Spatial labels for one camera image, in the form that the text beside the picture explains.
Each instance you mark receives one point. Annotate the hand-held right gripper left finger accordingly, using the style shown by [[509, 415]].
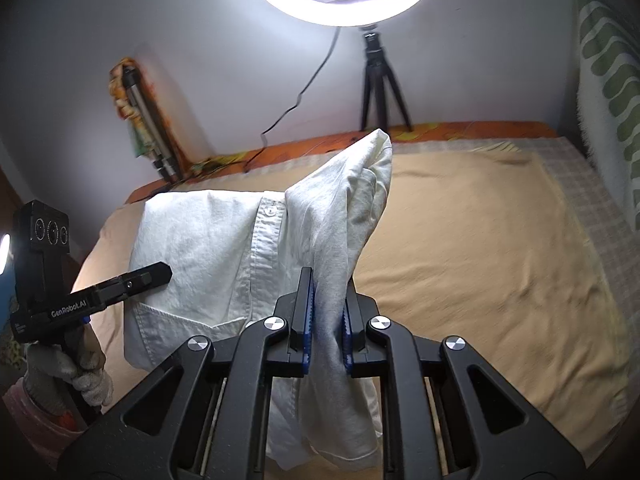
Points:
[[308, 345]]

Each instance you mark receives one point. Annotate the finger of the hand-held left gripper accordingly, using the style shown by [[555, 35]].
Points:
[[140, 277]]

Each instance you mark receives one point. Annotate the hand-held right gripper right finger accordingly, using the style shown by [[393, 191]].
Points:
[[346, 340]]

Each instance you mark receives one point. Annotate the white button shirt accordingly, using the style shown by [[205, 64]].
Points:
[[210, 240]]

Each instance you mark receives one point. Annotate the person's left hand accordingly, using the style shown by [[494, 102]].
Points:
[[50, 370]]

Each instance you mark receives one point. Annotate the white clamp desk lamp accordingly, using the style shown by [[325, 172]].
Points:
[[4, 252]]

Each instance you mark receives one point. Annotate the leopard print cloth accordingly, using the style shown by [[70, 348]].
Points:
[[10, 355]]

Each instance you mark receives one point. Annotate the beige blanket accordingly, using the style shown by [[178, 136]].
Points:
[[475, 260]]

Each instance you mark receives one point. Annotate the folded silver tripod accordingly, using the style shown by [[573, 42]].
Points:
[[150, 120]]

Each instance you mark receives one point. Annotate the colourful printed cloth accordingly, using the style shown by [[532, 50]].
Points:
[[122, 105]]

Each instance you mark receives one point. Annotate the orange patterned bedsheet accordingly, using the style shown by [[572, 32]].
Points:
[[450, 130]]

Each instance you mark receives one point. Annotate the black mini tripod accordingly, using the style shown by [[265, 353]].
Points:
[[375, 70]]

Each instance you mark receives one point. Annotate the pale checked bedsheet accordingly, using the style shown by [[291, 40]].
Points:
[[590, 195]]

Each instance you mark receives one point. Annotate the green striped white pillow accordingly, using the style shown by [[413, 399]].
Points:
[[610, 85]]

